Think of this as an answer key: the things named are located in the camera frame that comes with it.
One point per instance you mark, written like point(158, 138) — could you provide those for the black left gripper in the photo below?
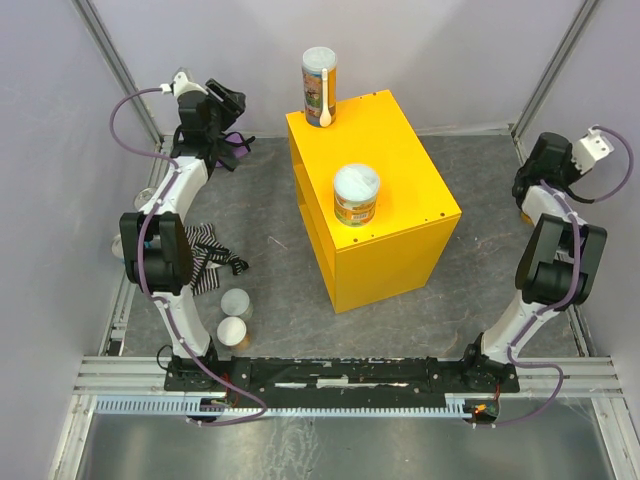
point(220, 145)

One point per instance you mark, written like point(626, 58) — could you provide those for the tall porridge can with spoon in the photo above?
point(319, 73)

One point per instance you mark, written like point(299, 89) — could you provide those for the wide yellow label can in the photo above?
point(356, 187)

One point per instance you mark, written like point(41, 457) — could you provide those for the yellow cabinet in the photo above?
point(415, 213)

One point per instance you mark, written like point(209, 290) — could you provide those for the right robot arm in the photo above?
point(558, 267)

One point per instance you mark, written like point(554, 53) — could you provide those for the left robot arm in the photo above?
point(170, 262)

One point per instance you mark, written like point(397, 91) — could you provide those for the purple black pouch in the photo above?
point(228, 149)

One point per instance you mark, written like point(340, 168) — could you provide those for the blue tin can upper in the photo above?
point(143, 197)

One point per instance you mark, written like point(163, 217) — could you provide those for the black white striped cloth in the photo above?
point(208, 254)

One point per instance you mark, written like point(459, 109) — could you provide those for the blue yellow tin can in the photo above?
point(117, 248)

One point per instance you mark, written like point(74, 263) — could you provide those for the clear jar orange contents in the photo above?
point(233, 333)

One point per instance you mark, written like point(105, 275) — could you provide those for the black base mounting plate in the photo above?
point(324, 384)

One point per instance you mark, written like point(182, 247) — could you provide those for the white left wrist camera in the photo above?
point(181, 84)

